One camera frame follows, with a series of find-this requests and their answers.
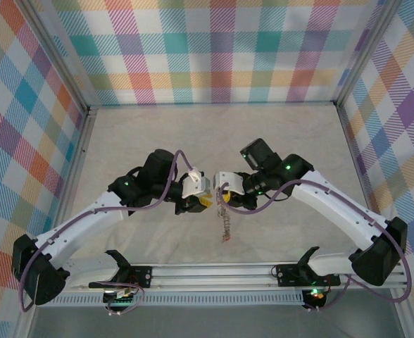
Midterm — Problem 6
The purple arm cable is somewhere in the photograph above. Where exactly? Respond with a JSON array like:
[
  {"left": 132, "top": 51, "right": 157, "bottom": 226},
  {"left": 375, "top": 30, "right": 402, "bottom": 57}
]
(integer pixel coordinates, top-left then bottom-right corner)
[
  {"left": 219, "top": 179, "right": 412, "bottom": 313},
  {"left": 19, "top": 150, "right": 197, "bottom": 316}
]

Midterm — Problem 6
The short aluminium frame bar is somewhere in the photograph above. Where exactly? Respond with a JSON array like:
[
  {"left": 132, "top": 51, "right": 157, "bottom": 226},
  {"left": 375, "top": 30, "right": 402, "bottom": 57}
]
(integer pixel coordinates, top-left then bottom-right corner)
[{"left": 89, "top": 101, "right": 338, "bottom": 108}]

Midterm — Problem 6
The silver keyring chain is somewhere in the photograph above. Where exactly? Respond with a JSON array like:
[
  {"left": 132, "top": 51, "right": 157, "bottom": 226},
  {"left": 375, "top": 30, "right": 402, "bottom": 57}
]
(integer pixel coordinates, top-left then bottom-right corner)
[{"left": 215, "top": 200, "right": 234, "bottom": 244}]

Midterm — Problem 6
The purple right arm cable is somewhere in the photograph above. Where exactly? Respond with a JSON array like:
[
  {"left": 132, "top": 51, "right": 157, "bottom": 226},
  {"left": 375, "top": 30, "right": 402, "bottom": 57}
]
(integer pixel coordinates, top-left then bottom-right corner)
[{"left": 219, "top": 179, "right": 412, "bottom": 313}]

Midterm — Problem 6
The long aluminium frame bar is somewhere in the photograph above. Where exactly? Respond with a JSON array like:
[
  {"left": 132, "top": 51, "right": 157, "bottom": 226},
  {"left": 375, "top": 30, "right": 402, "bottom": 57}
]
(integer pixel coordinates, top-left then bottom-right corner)
[
  {"left": 335, "top": 104, "right": 414, "bottom": 338},
  {"left": 15, "top": 105, "right": 97, "bottom": 338}
]

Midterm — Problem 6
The slotted grey cable duct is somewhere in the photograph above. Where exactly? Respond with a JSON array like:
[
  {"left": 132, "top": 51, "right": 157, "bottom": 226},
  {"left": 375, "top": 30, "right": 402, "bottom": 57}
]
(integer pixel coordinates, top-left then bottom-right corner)
[{"left": 44, "top": 294, "right": 306, "bottom": 306}]

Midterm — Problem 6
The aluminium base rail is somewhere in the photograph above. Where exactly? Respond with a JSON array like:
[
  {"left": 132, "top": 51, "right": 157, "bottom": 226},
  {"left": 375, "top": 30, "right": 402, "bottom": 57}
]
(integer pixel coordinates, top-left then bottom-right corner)
[{"left": 69, "top": 263, "right": 410, "bottom": 289}]

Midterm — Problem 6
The aluminium frame post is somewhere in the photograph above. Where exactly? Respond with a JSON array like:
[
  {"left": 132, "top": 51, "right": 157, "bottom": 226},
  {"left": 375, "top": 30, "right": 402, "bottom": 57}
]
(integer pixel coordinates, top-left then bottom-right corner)
[
  {"left": 23, "top": 0, "right": 92, "bottom": 112},
  {"left": 333, "top": 0, "right": 403, "bottom": 108}
]

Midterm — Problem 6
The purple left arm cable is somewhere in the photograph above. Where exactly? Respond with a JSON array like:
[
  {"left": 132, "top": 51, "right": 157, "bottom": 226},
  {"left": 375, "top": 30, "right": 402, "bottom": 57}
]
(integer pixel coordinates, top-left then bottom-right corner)
[{"left": 19, "top": 150, "right": 197, "bottom": 316}]

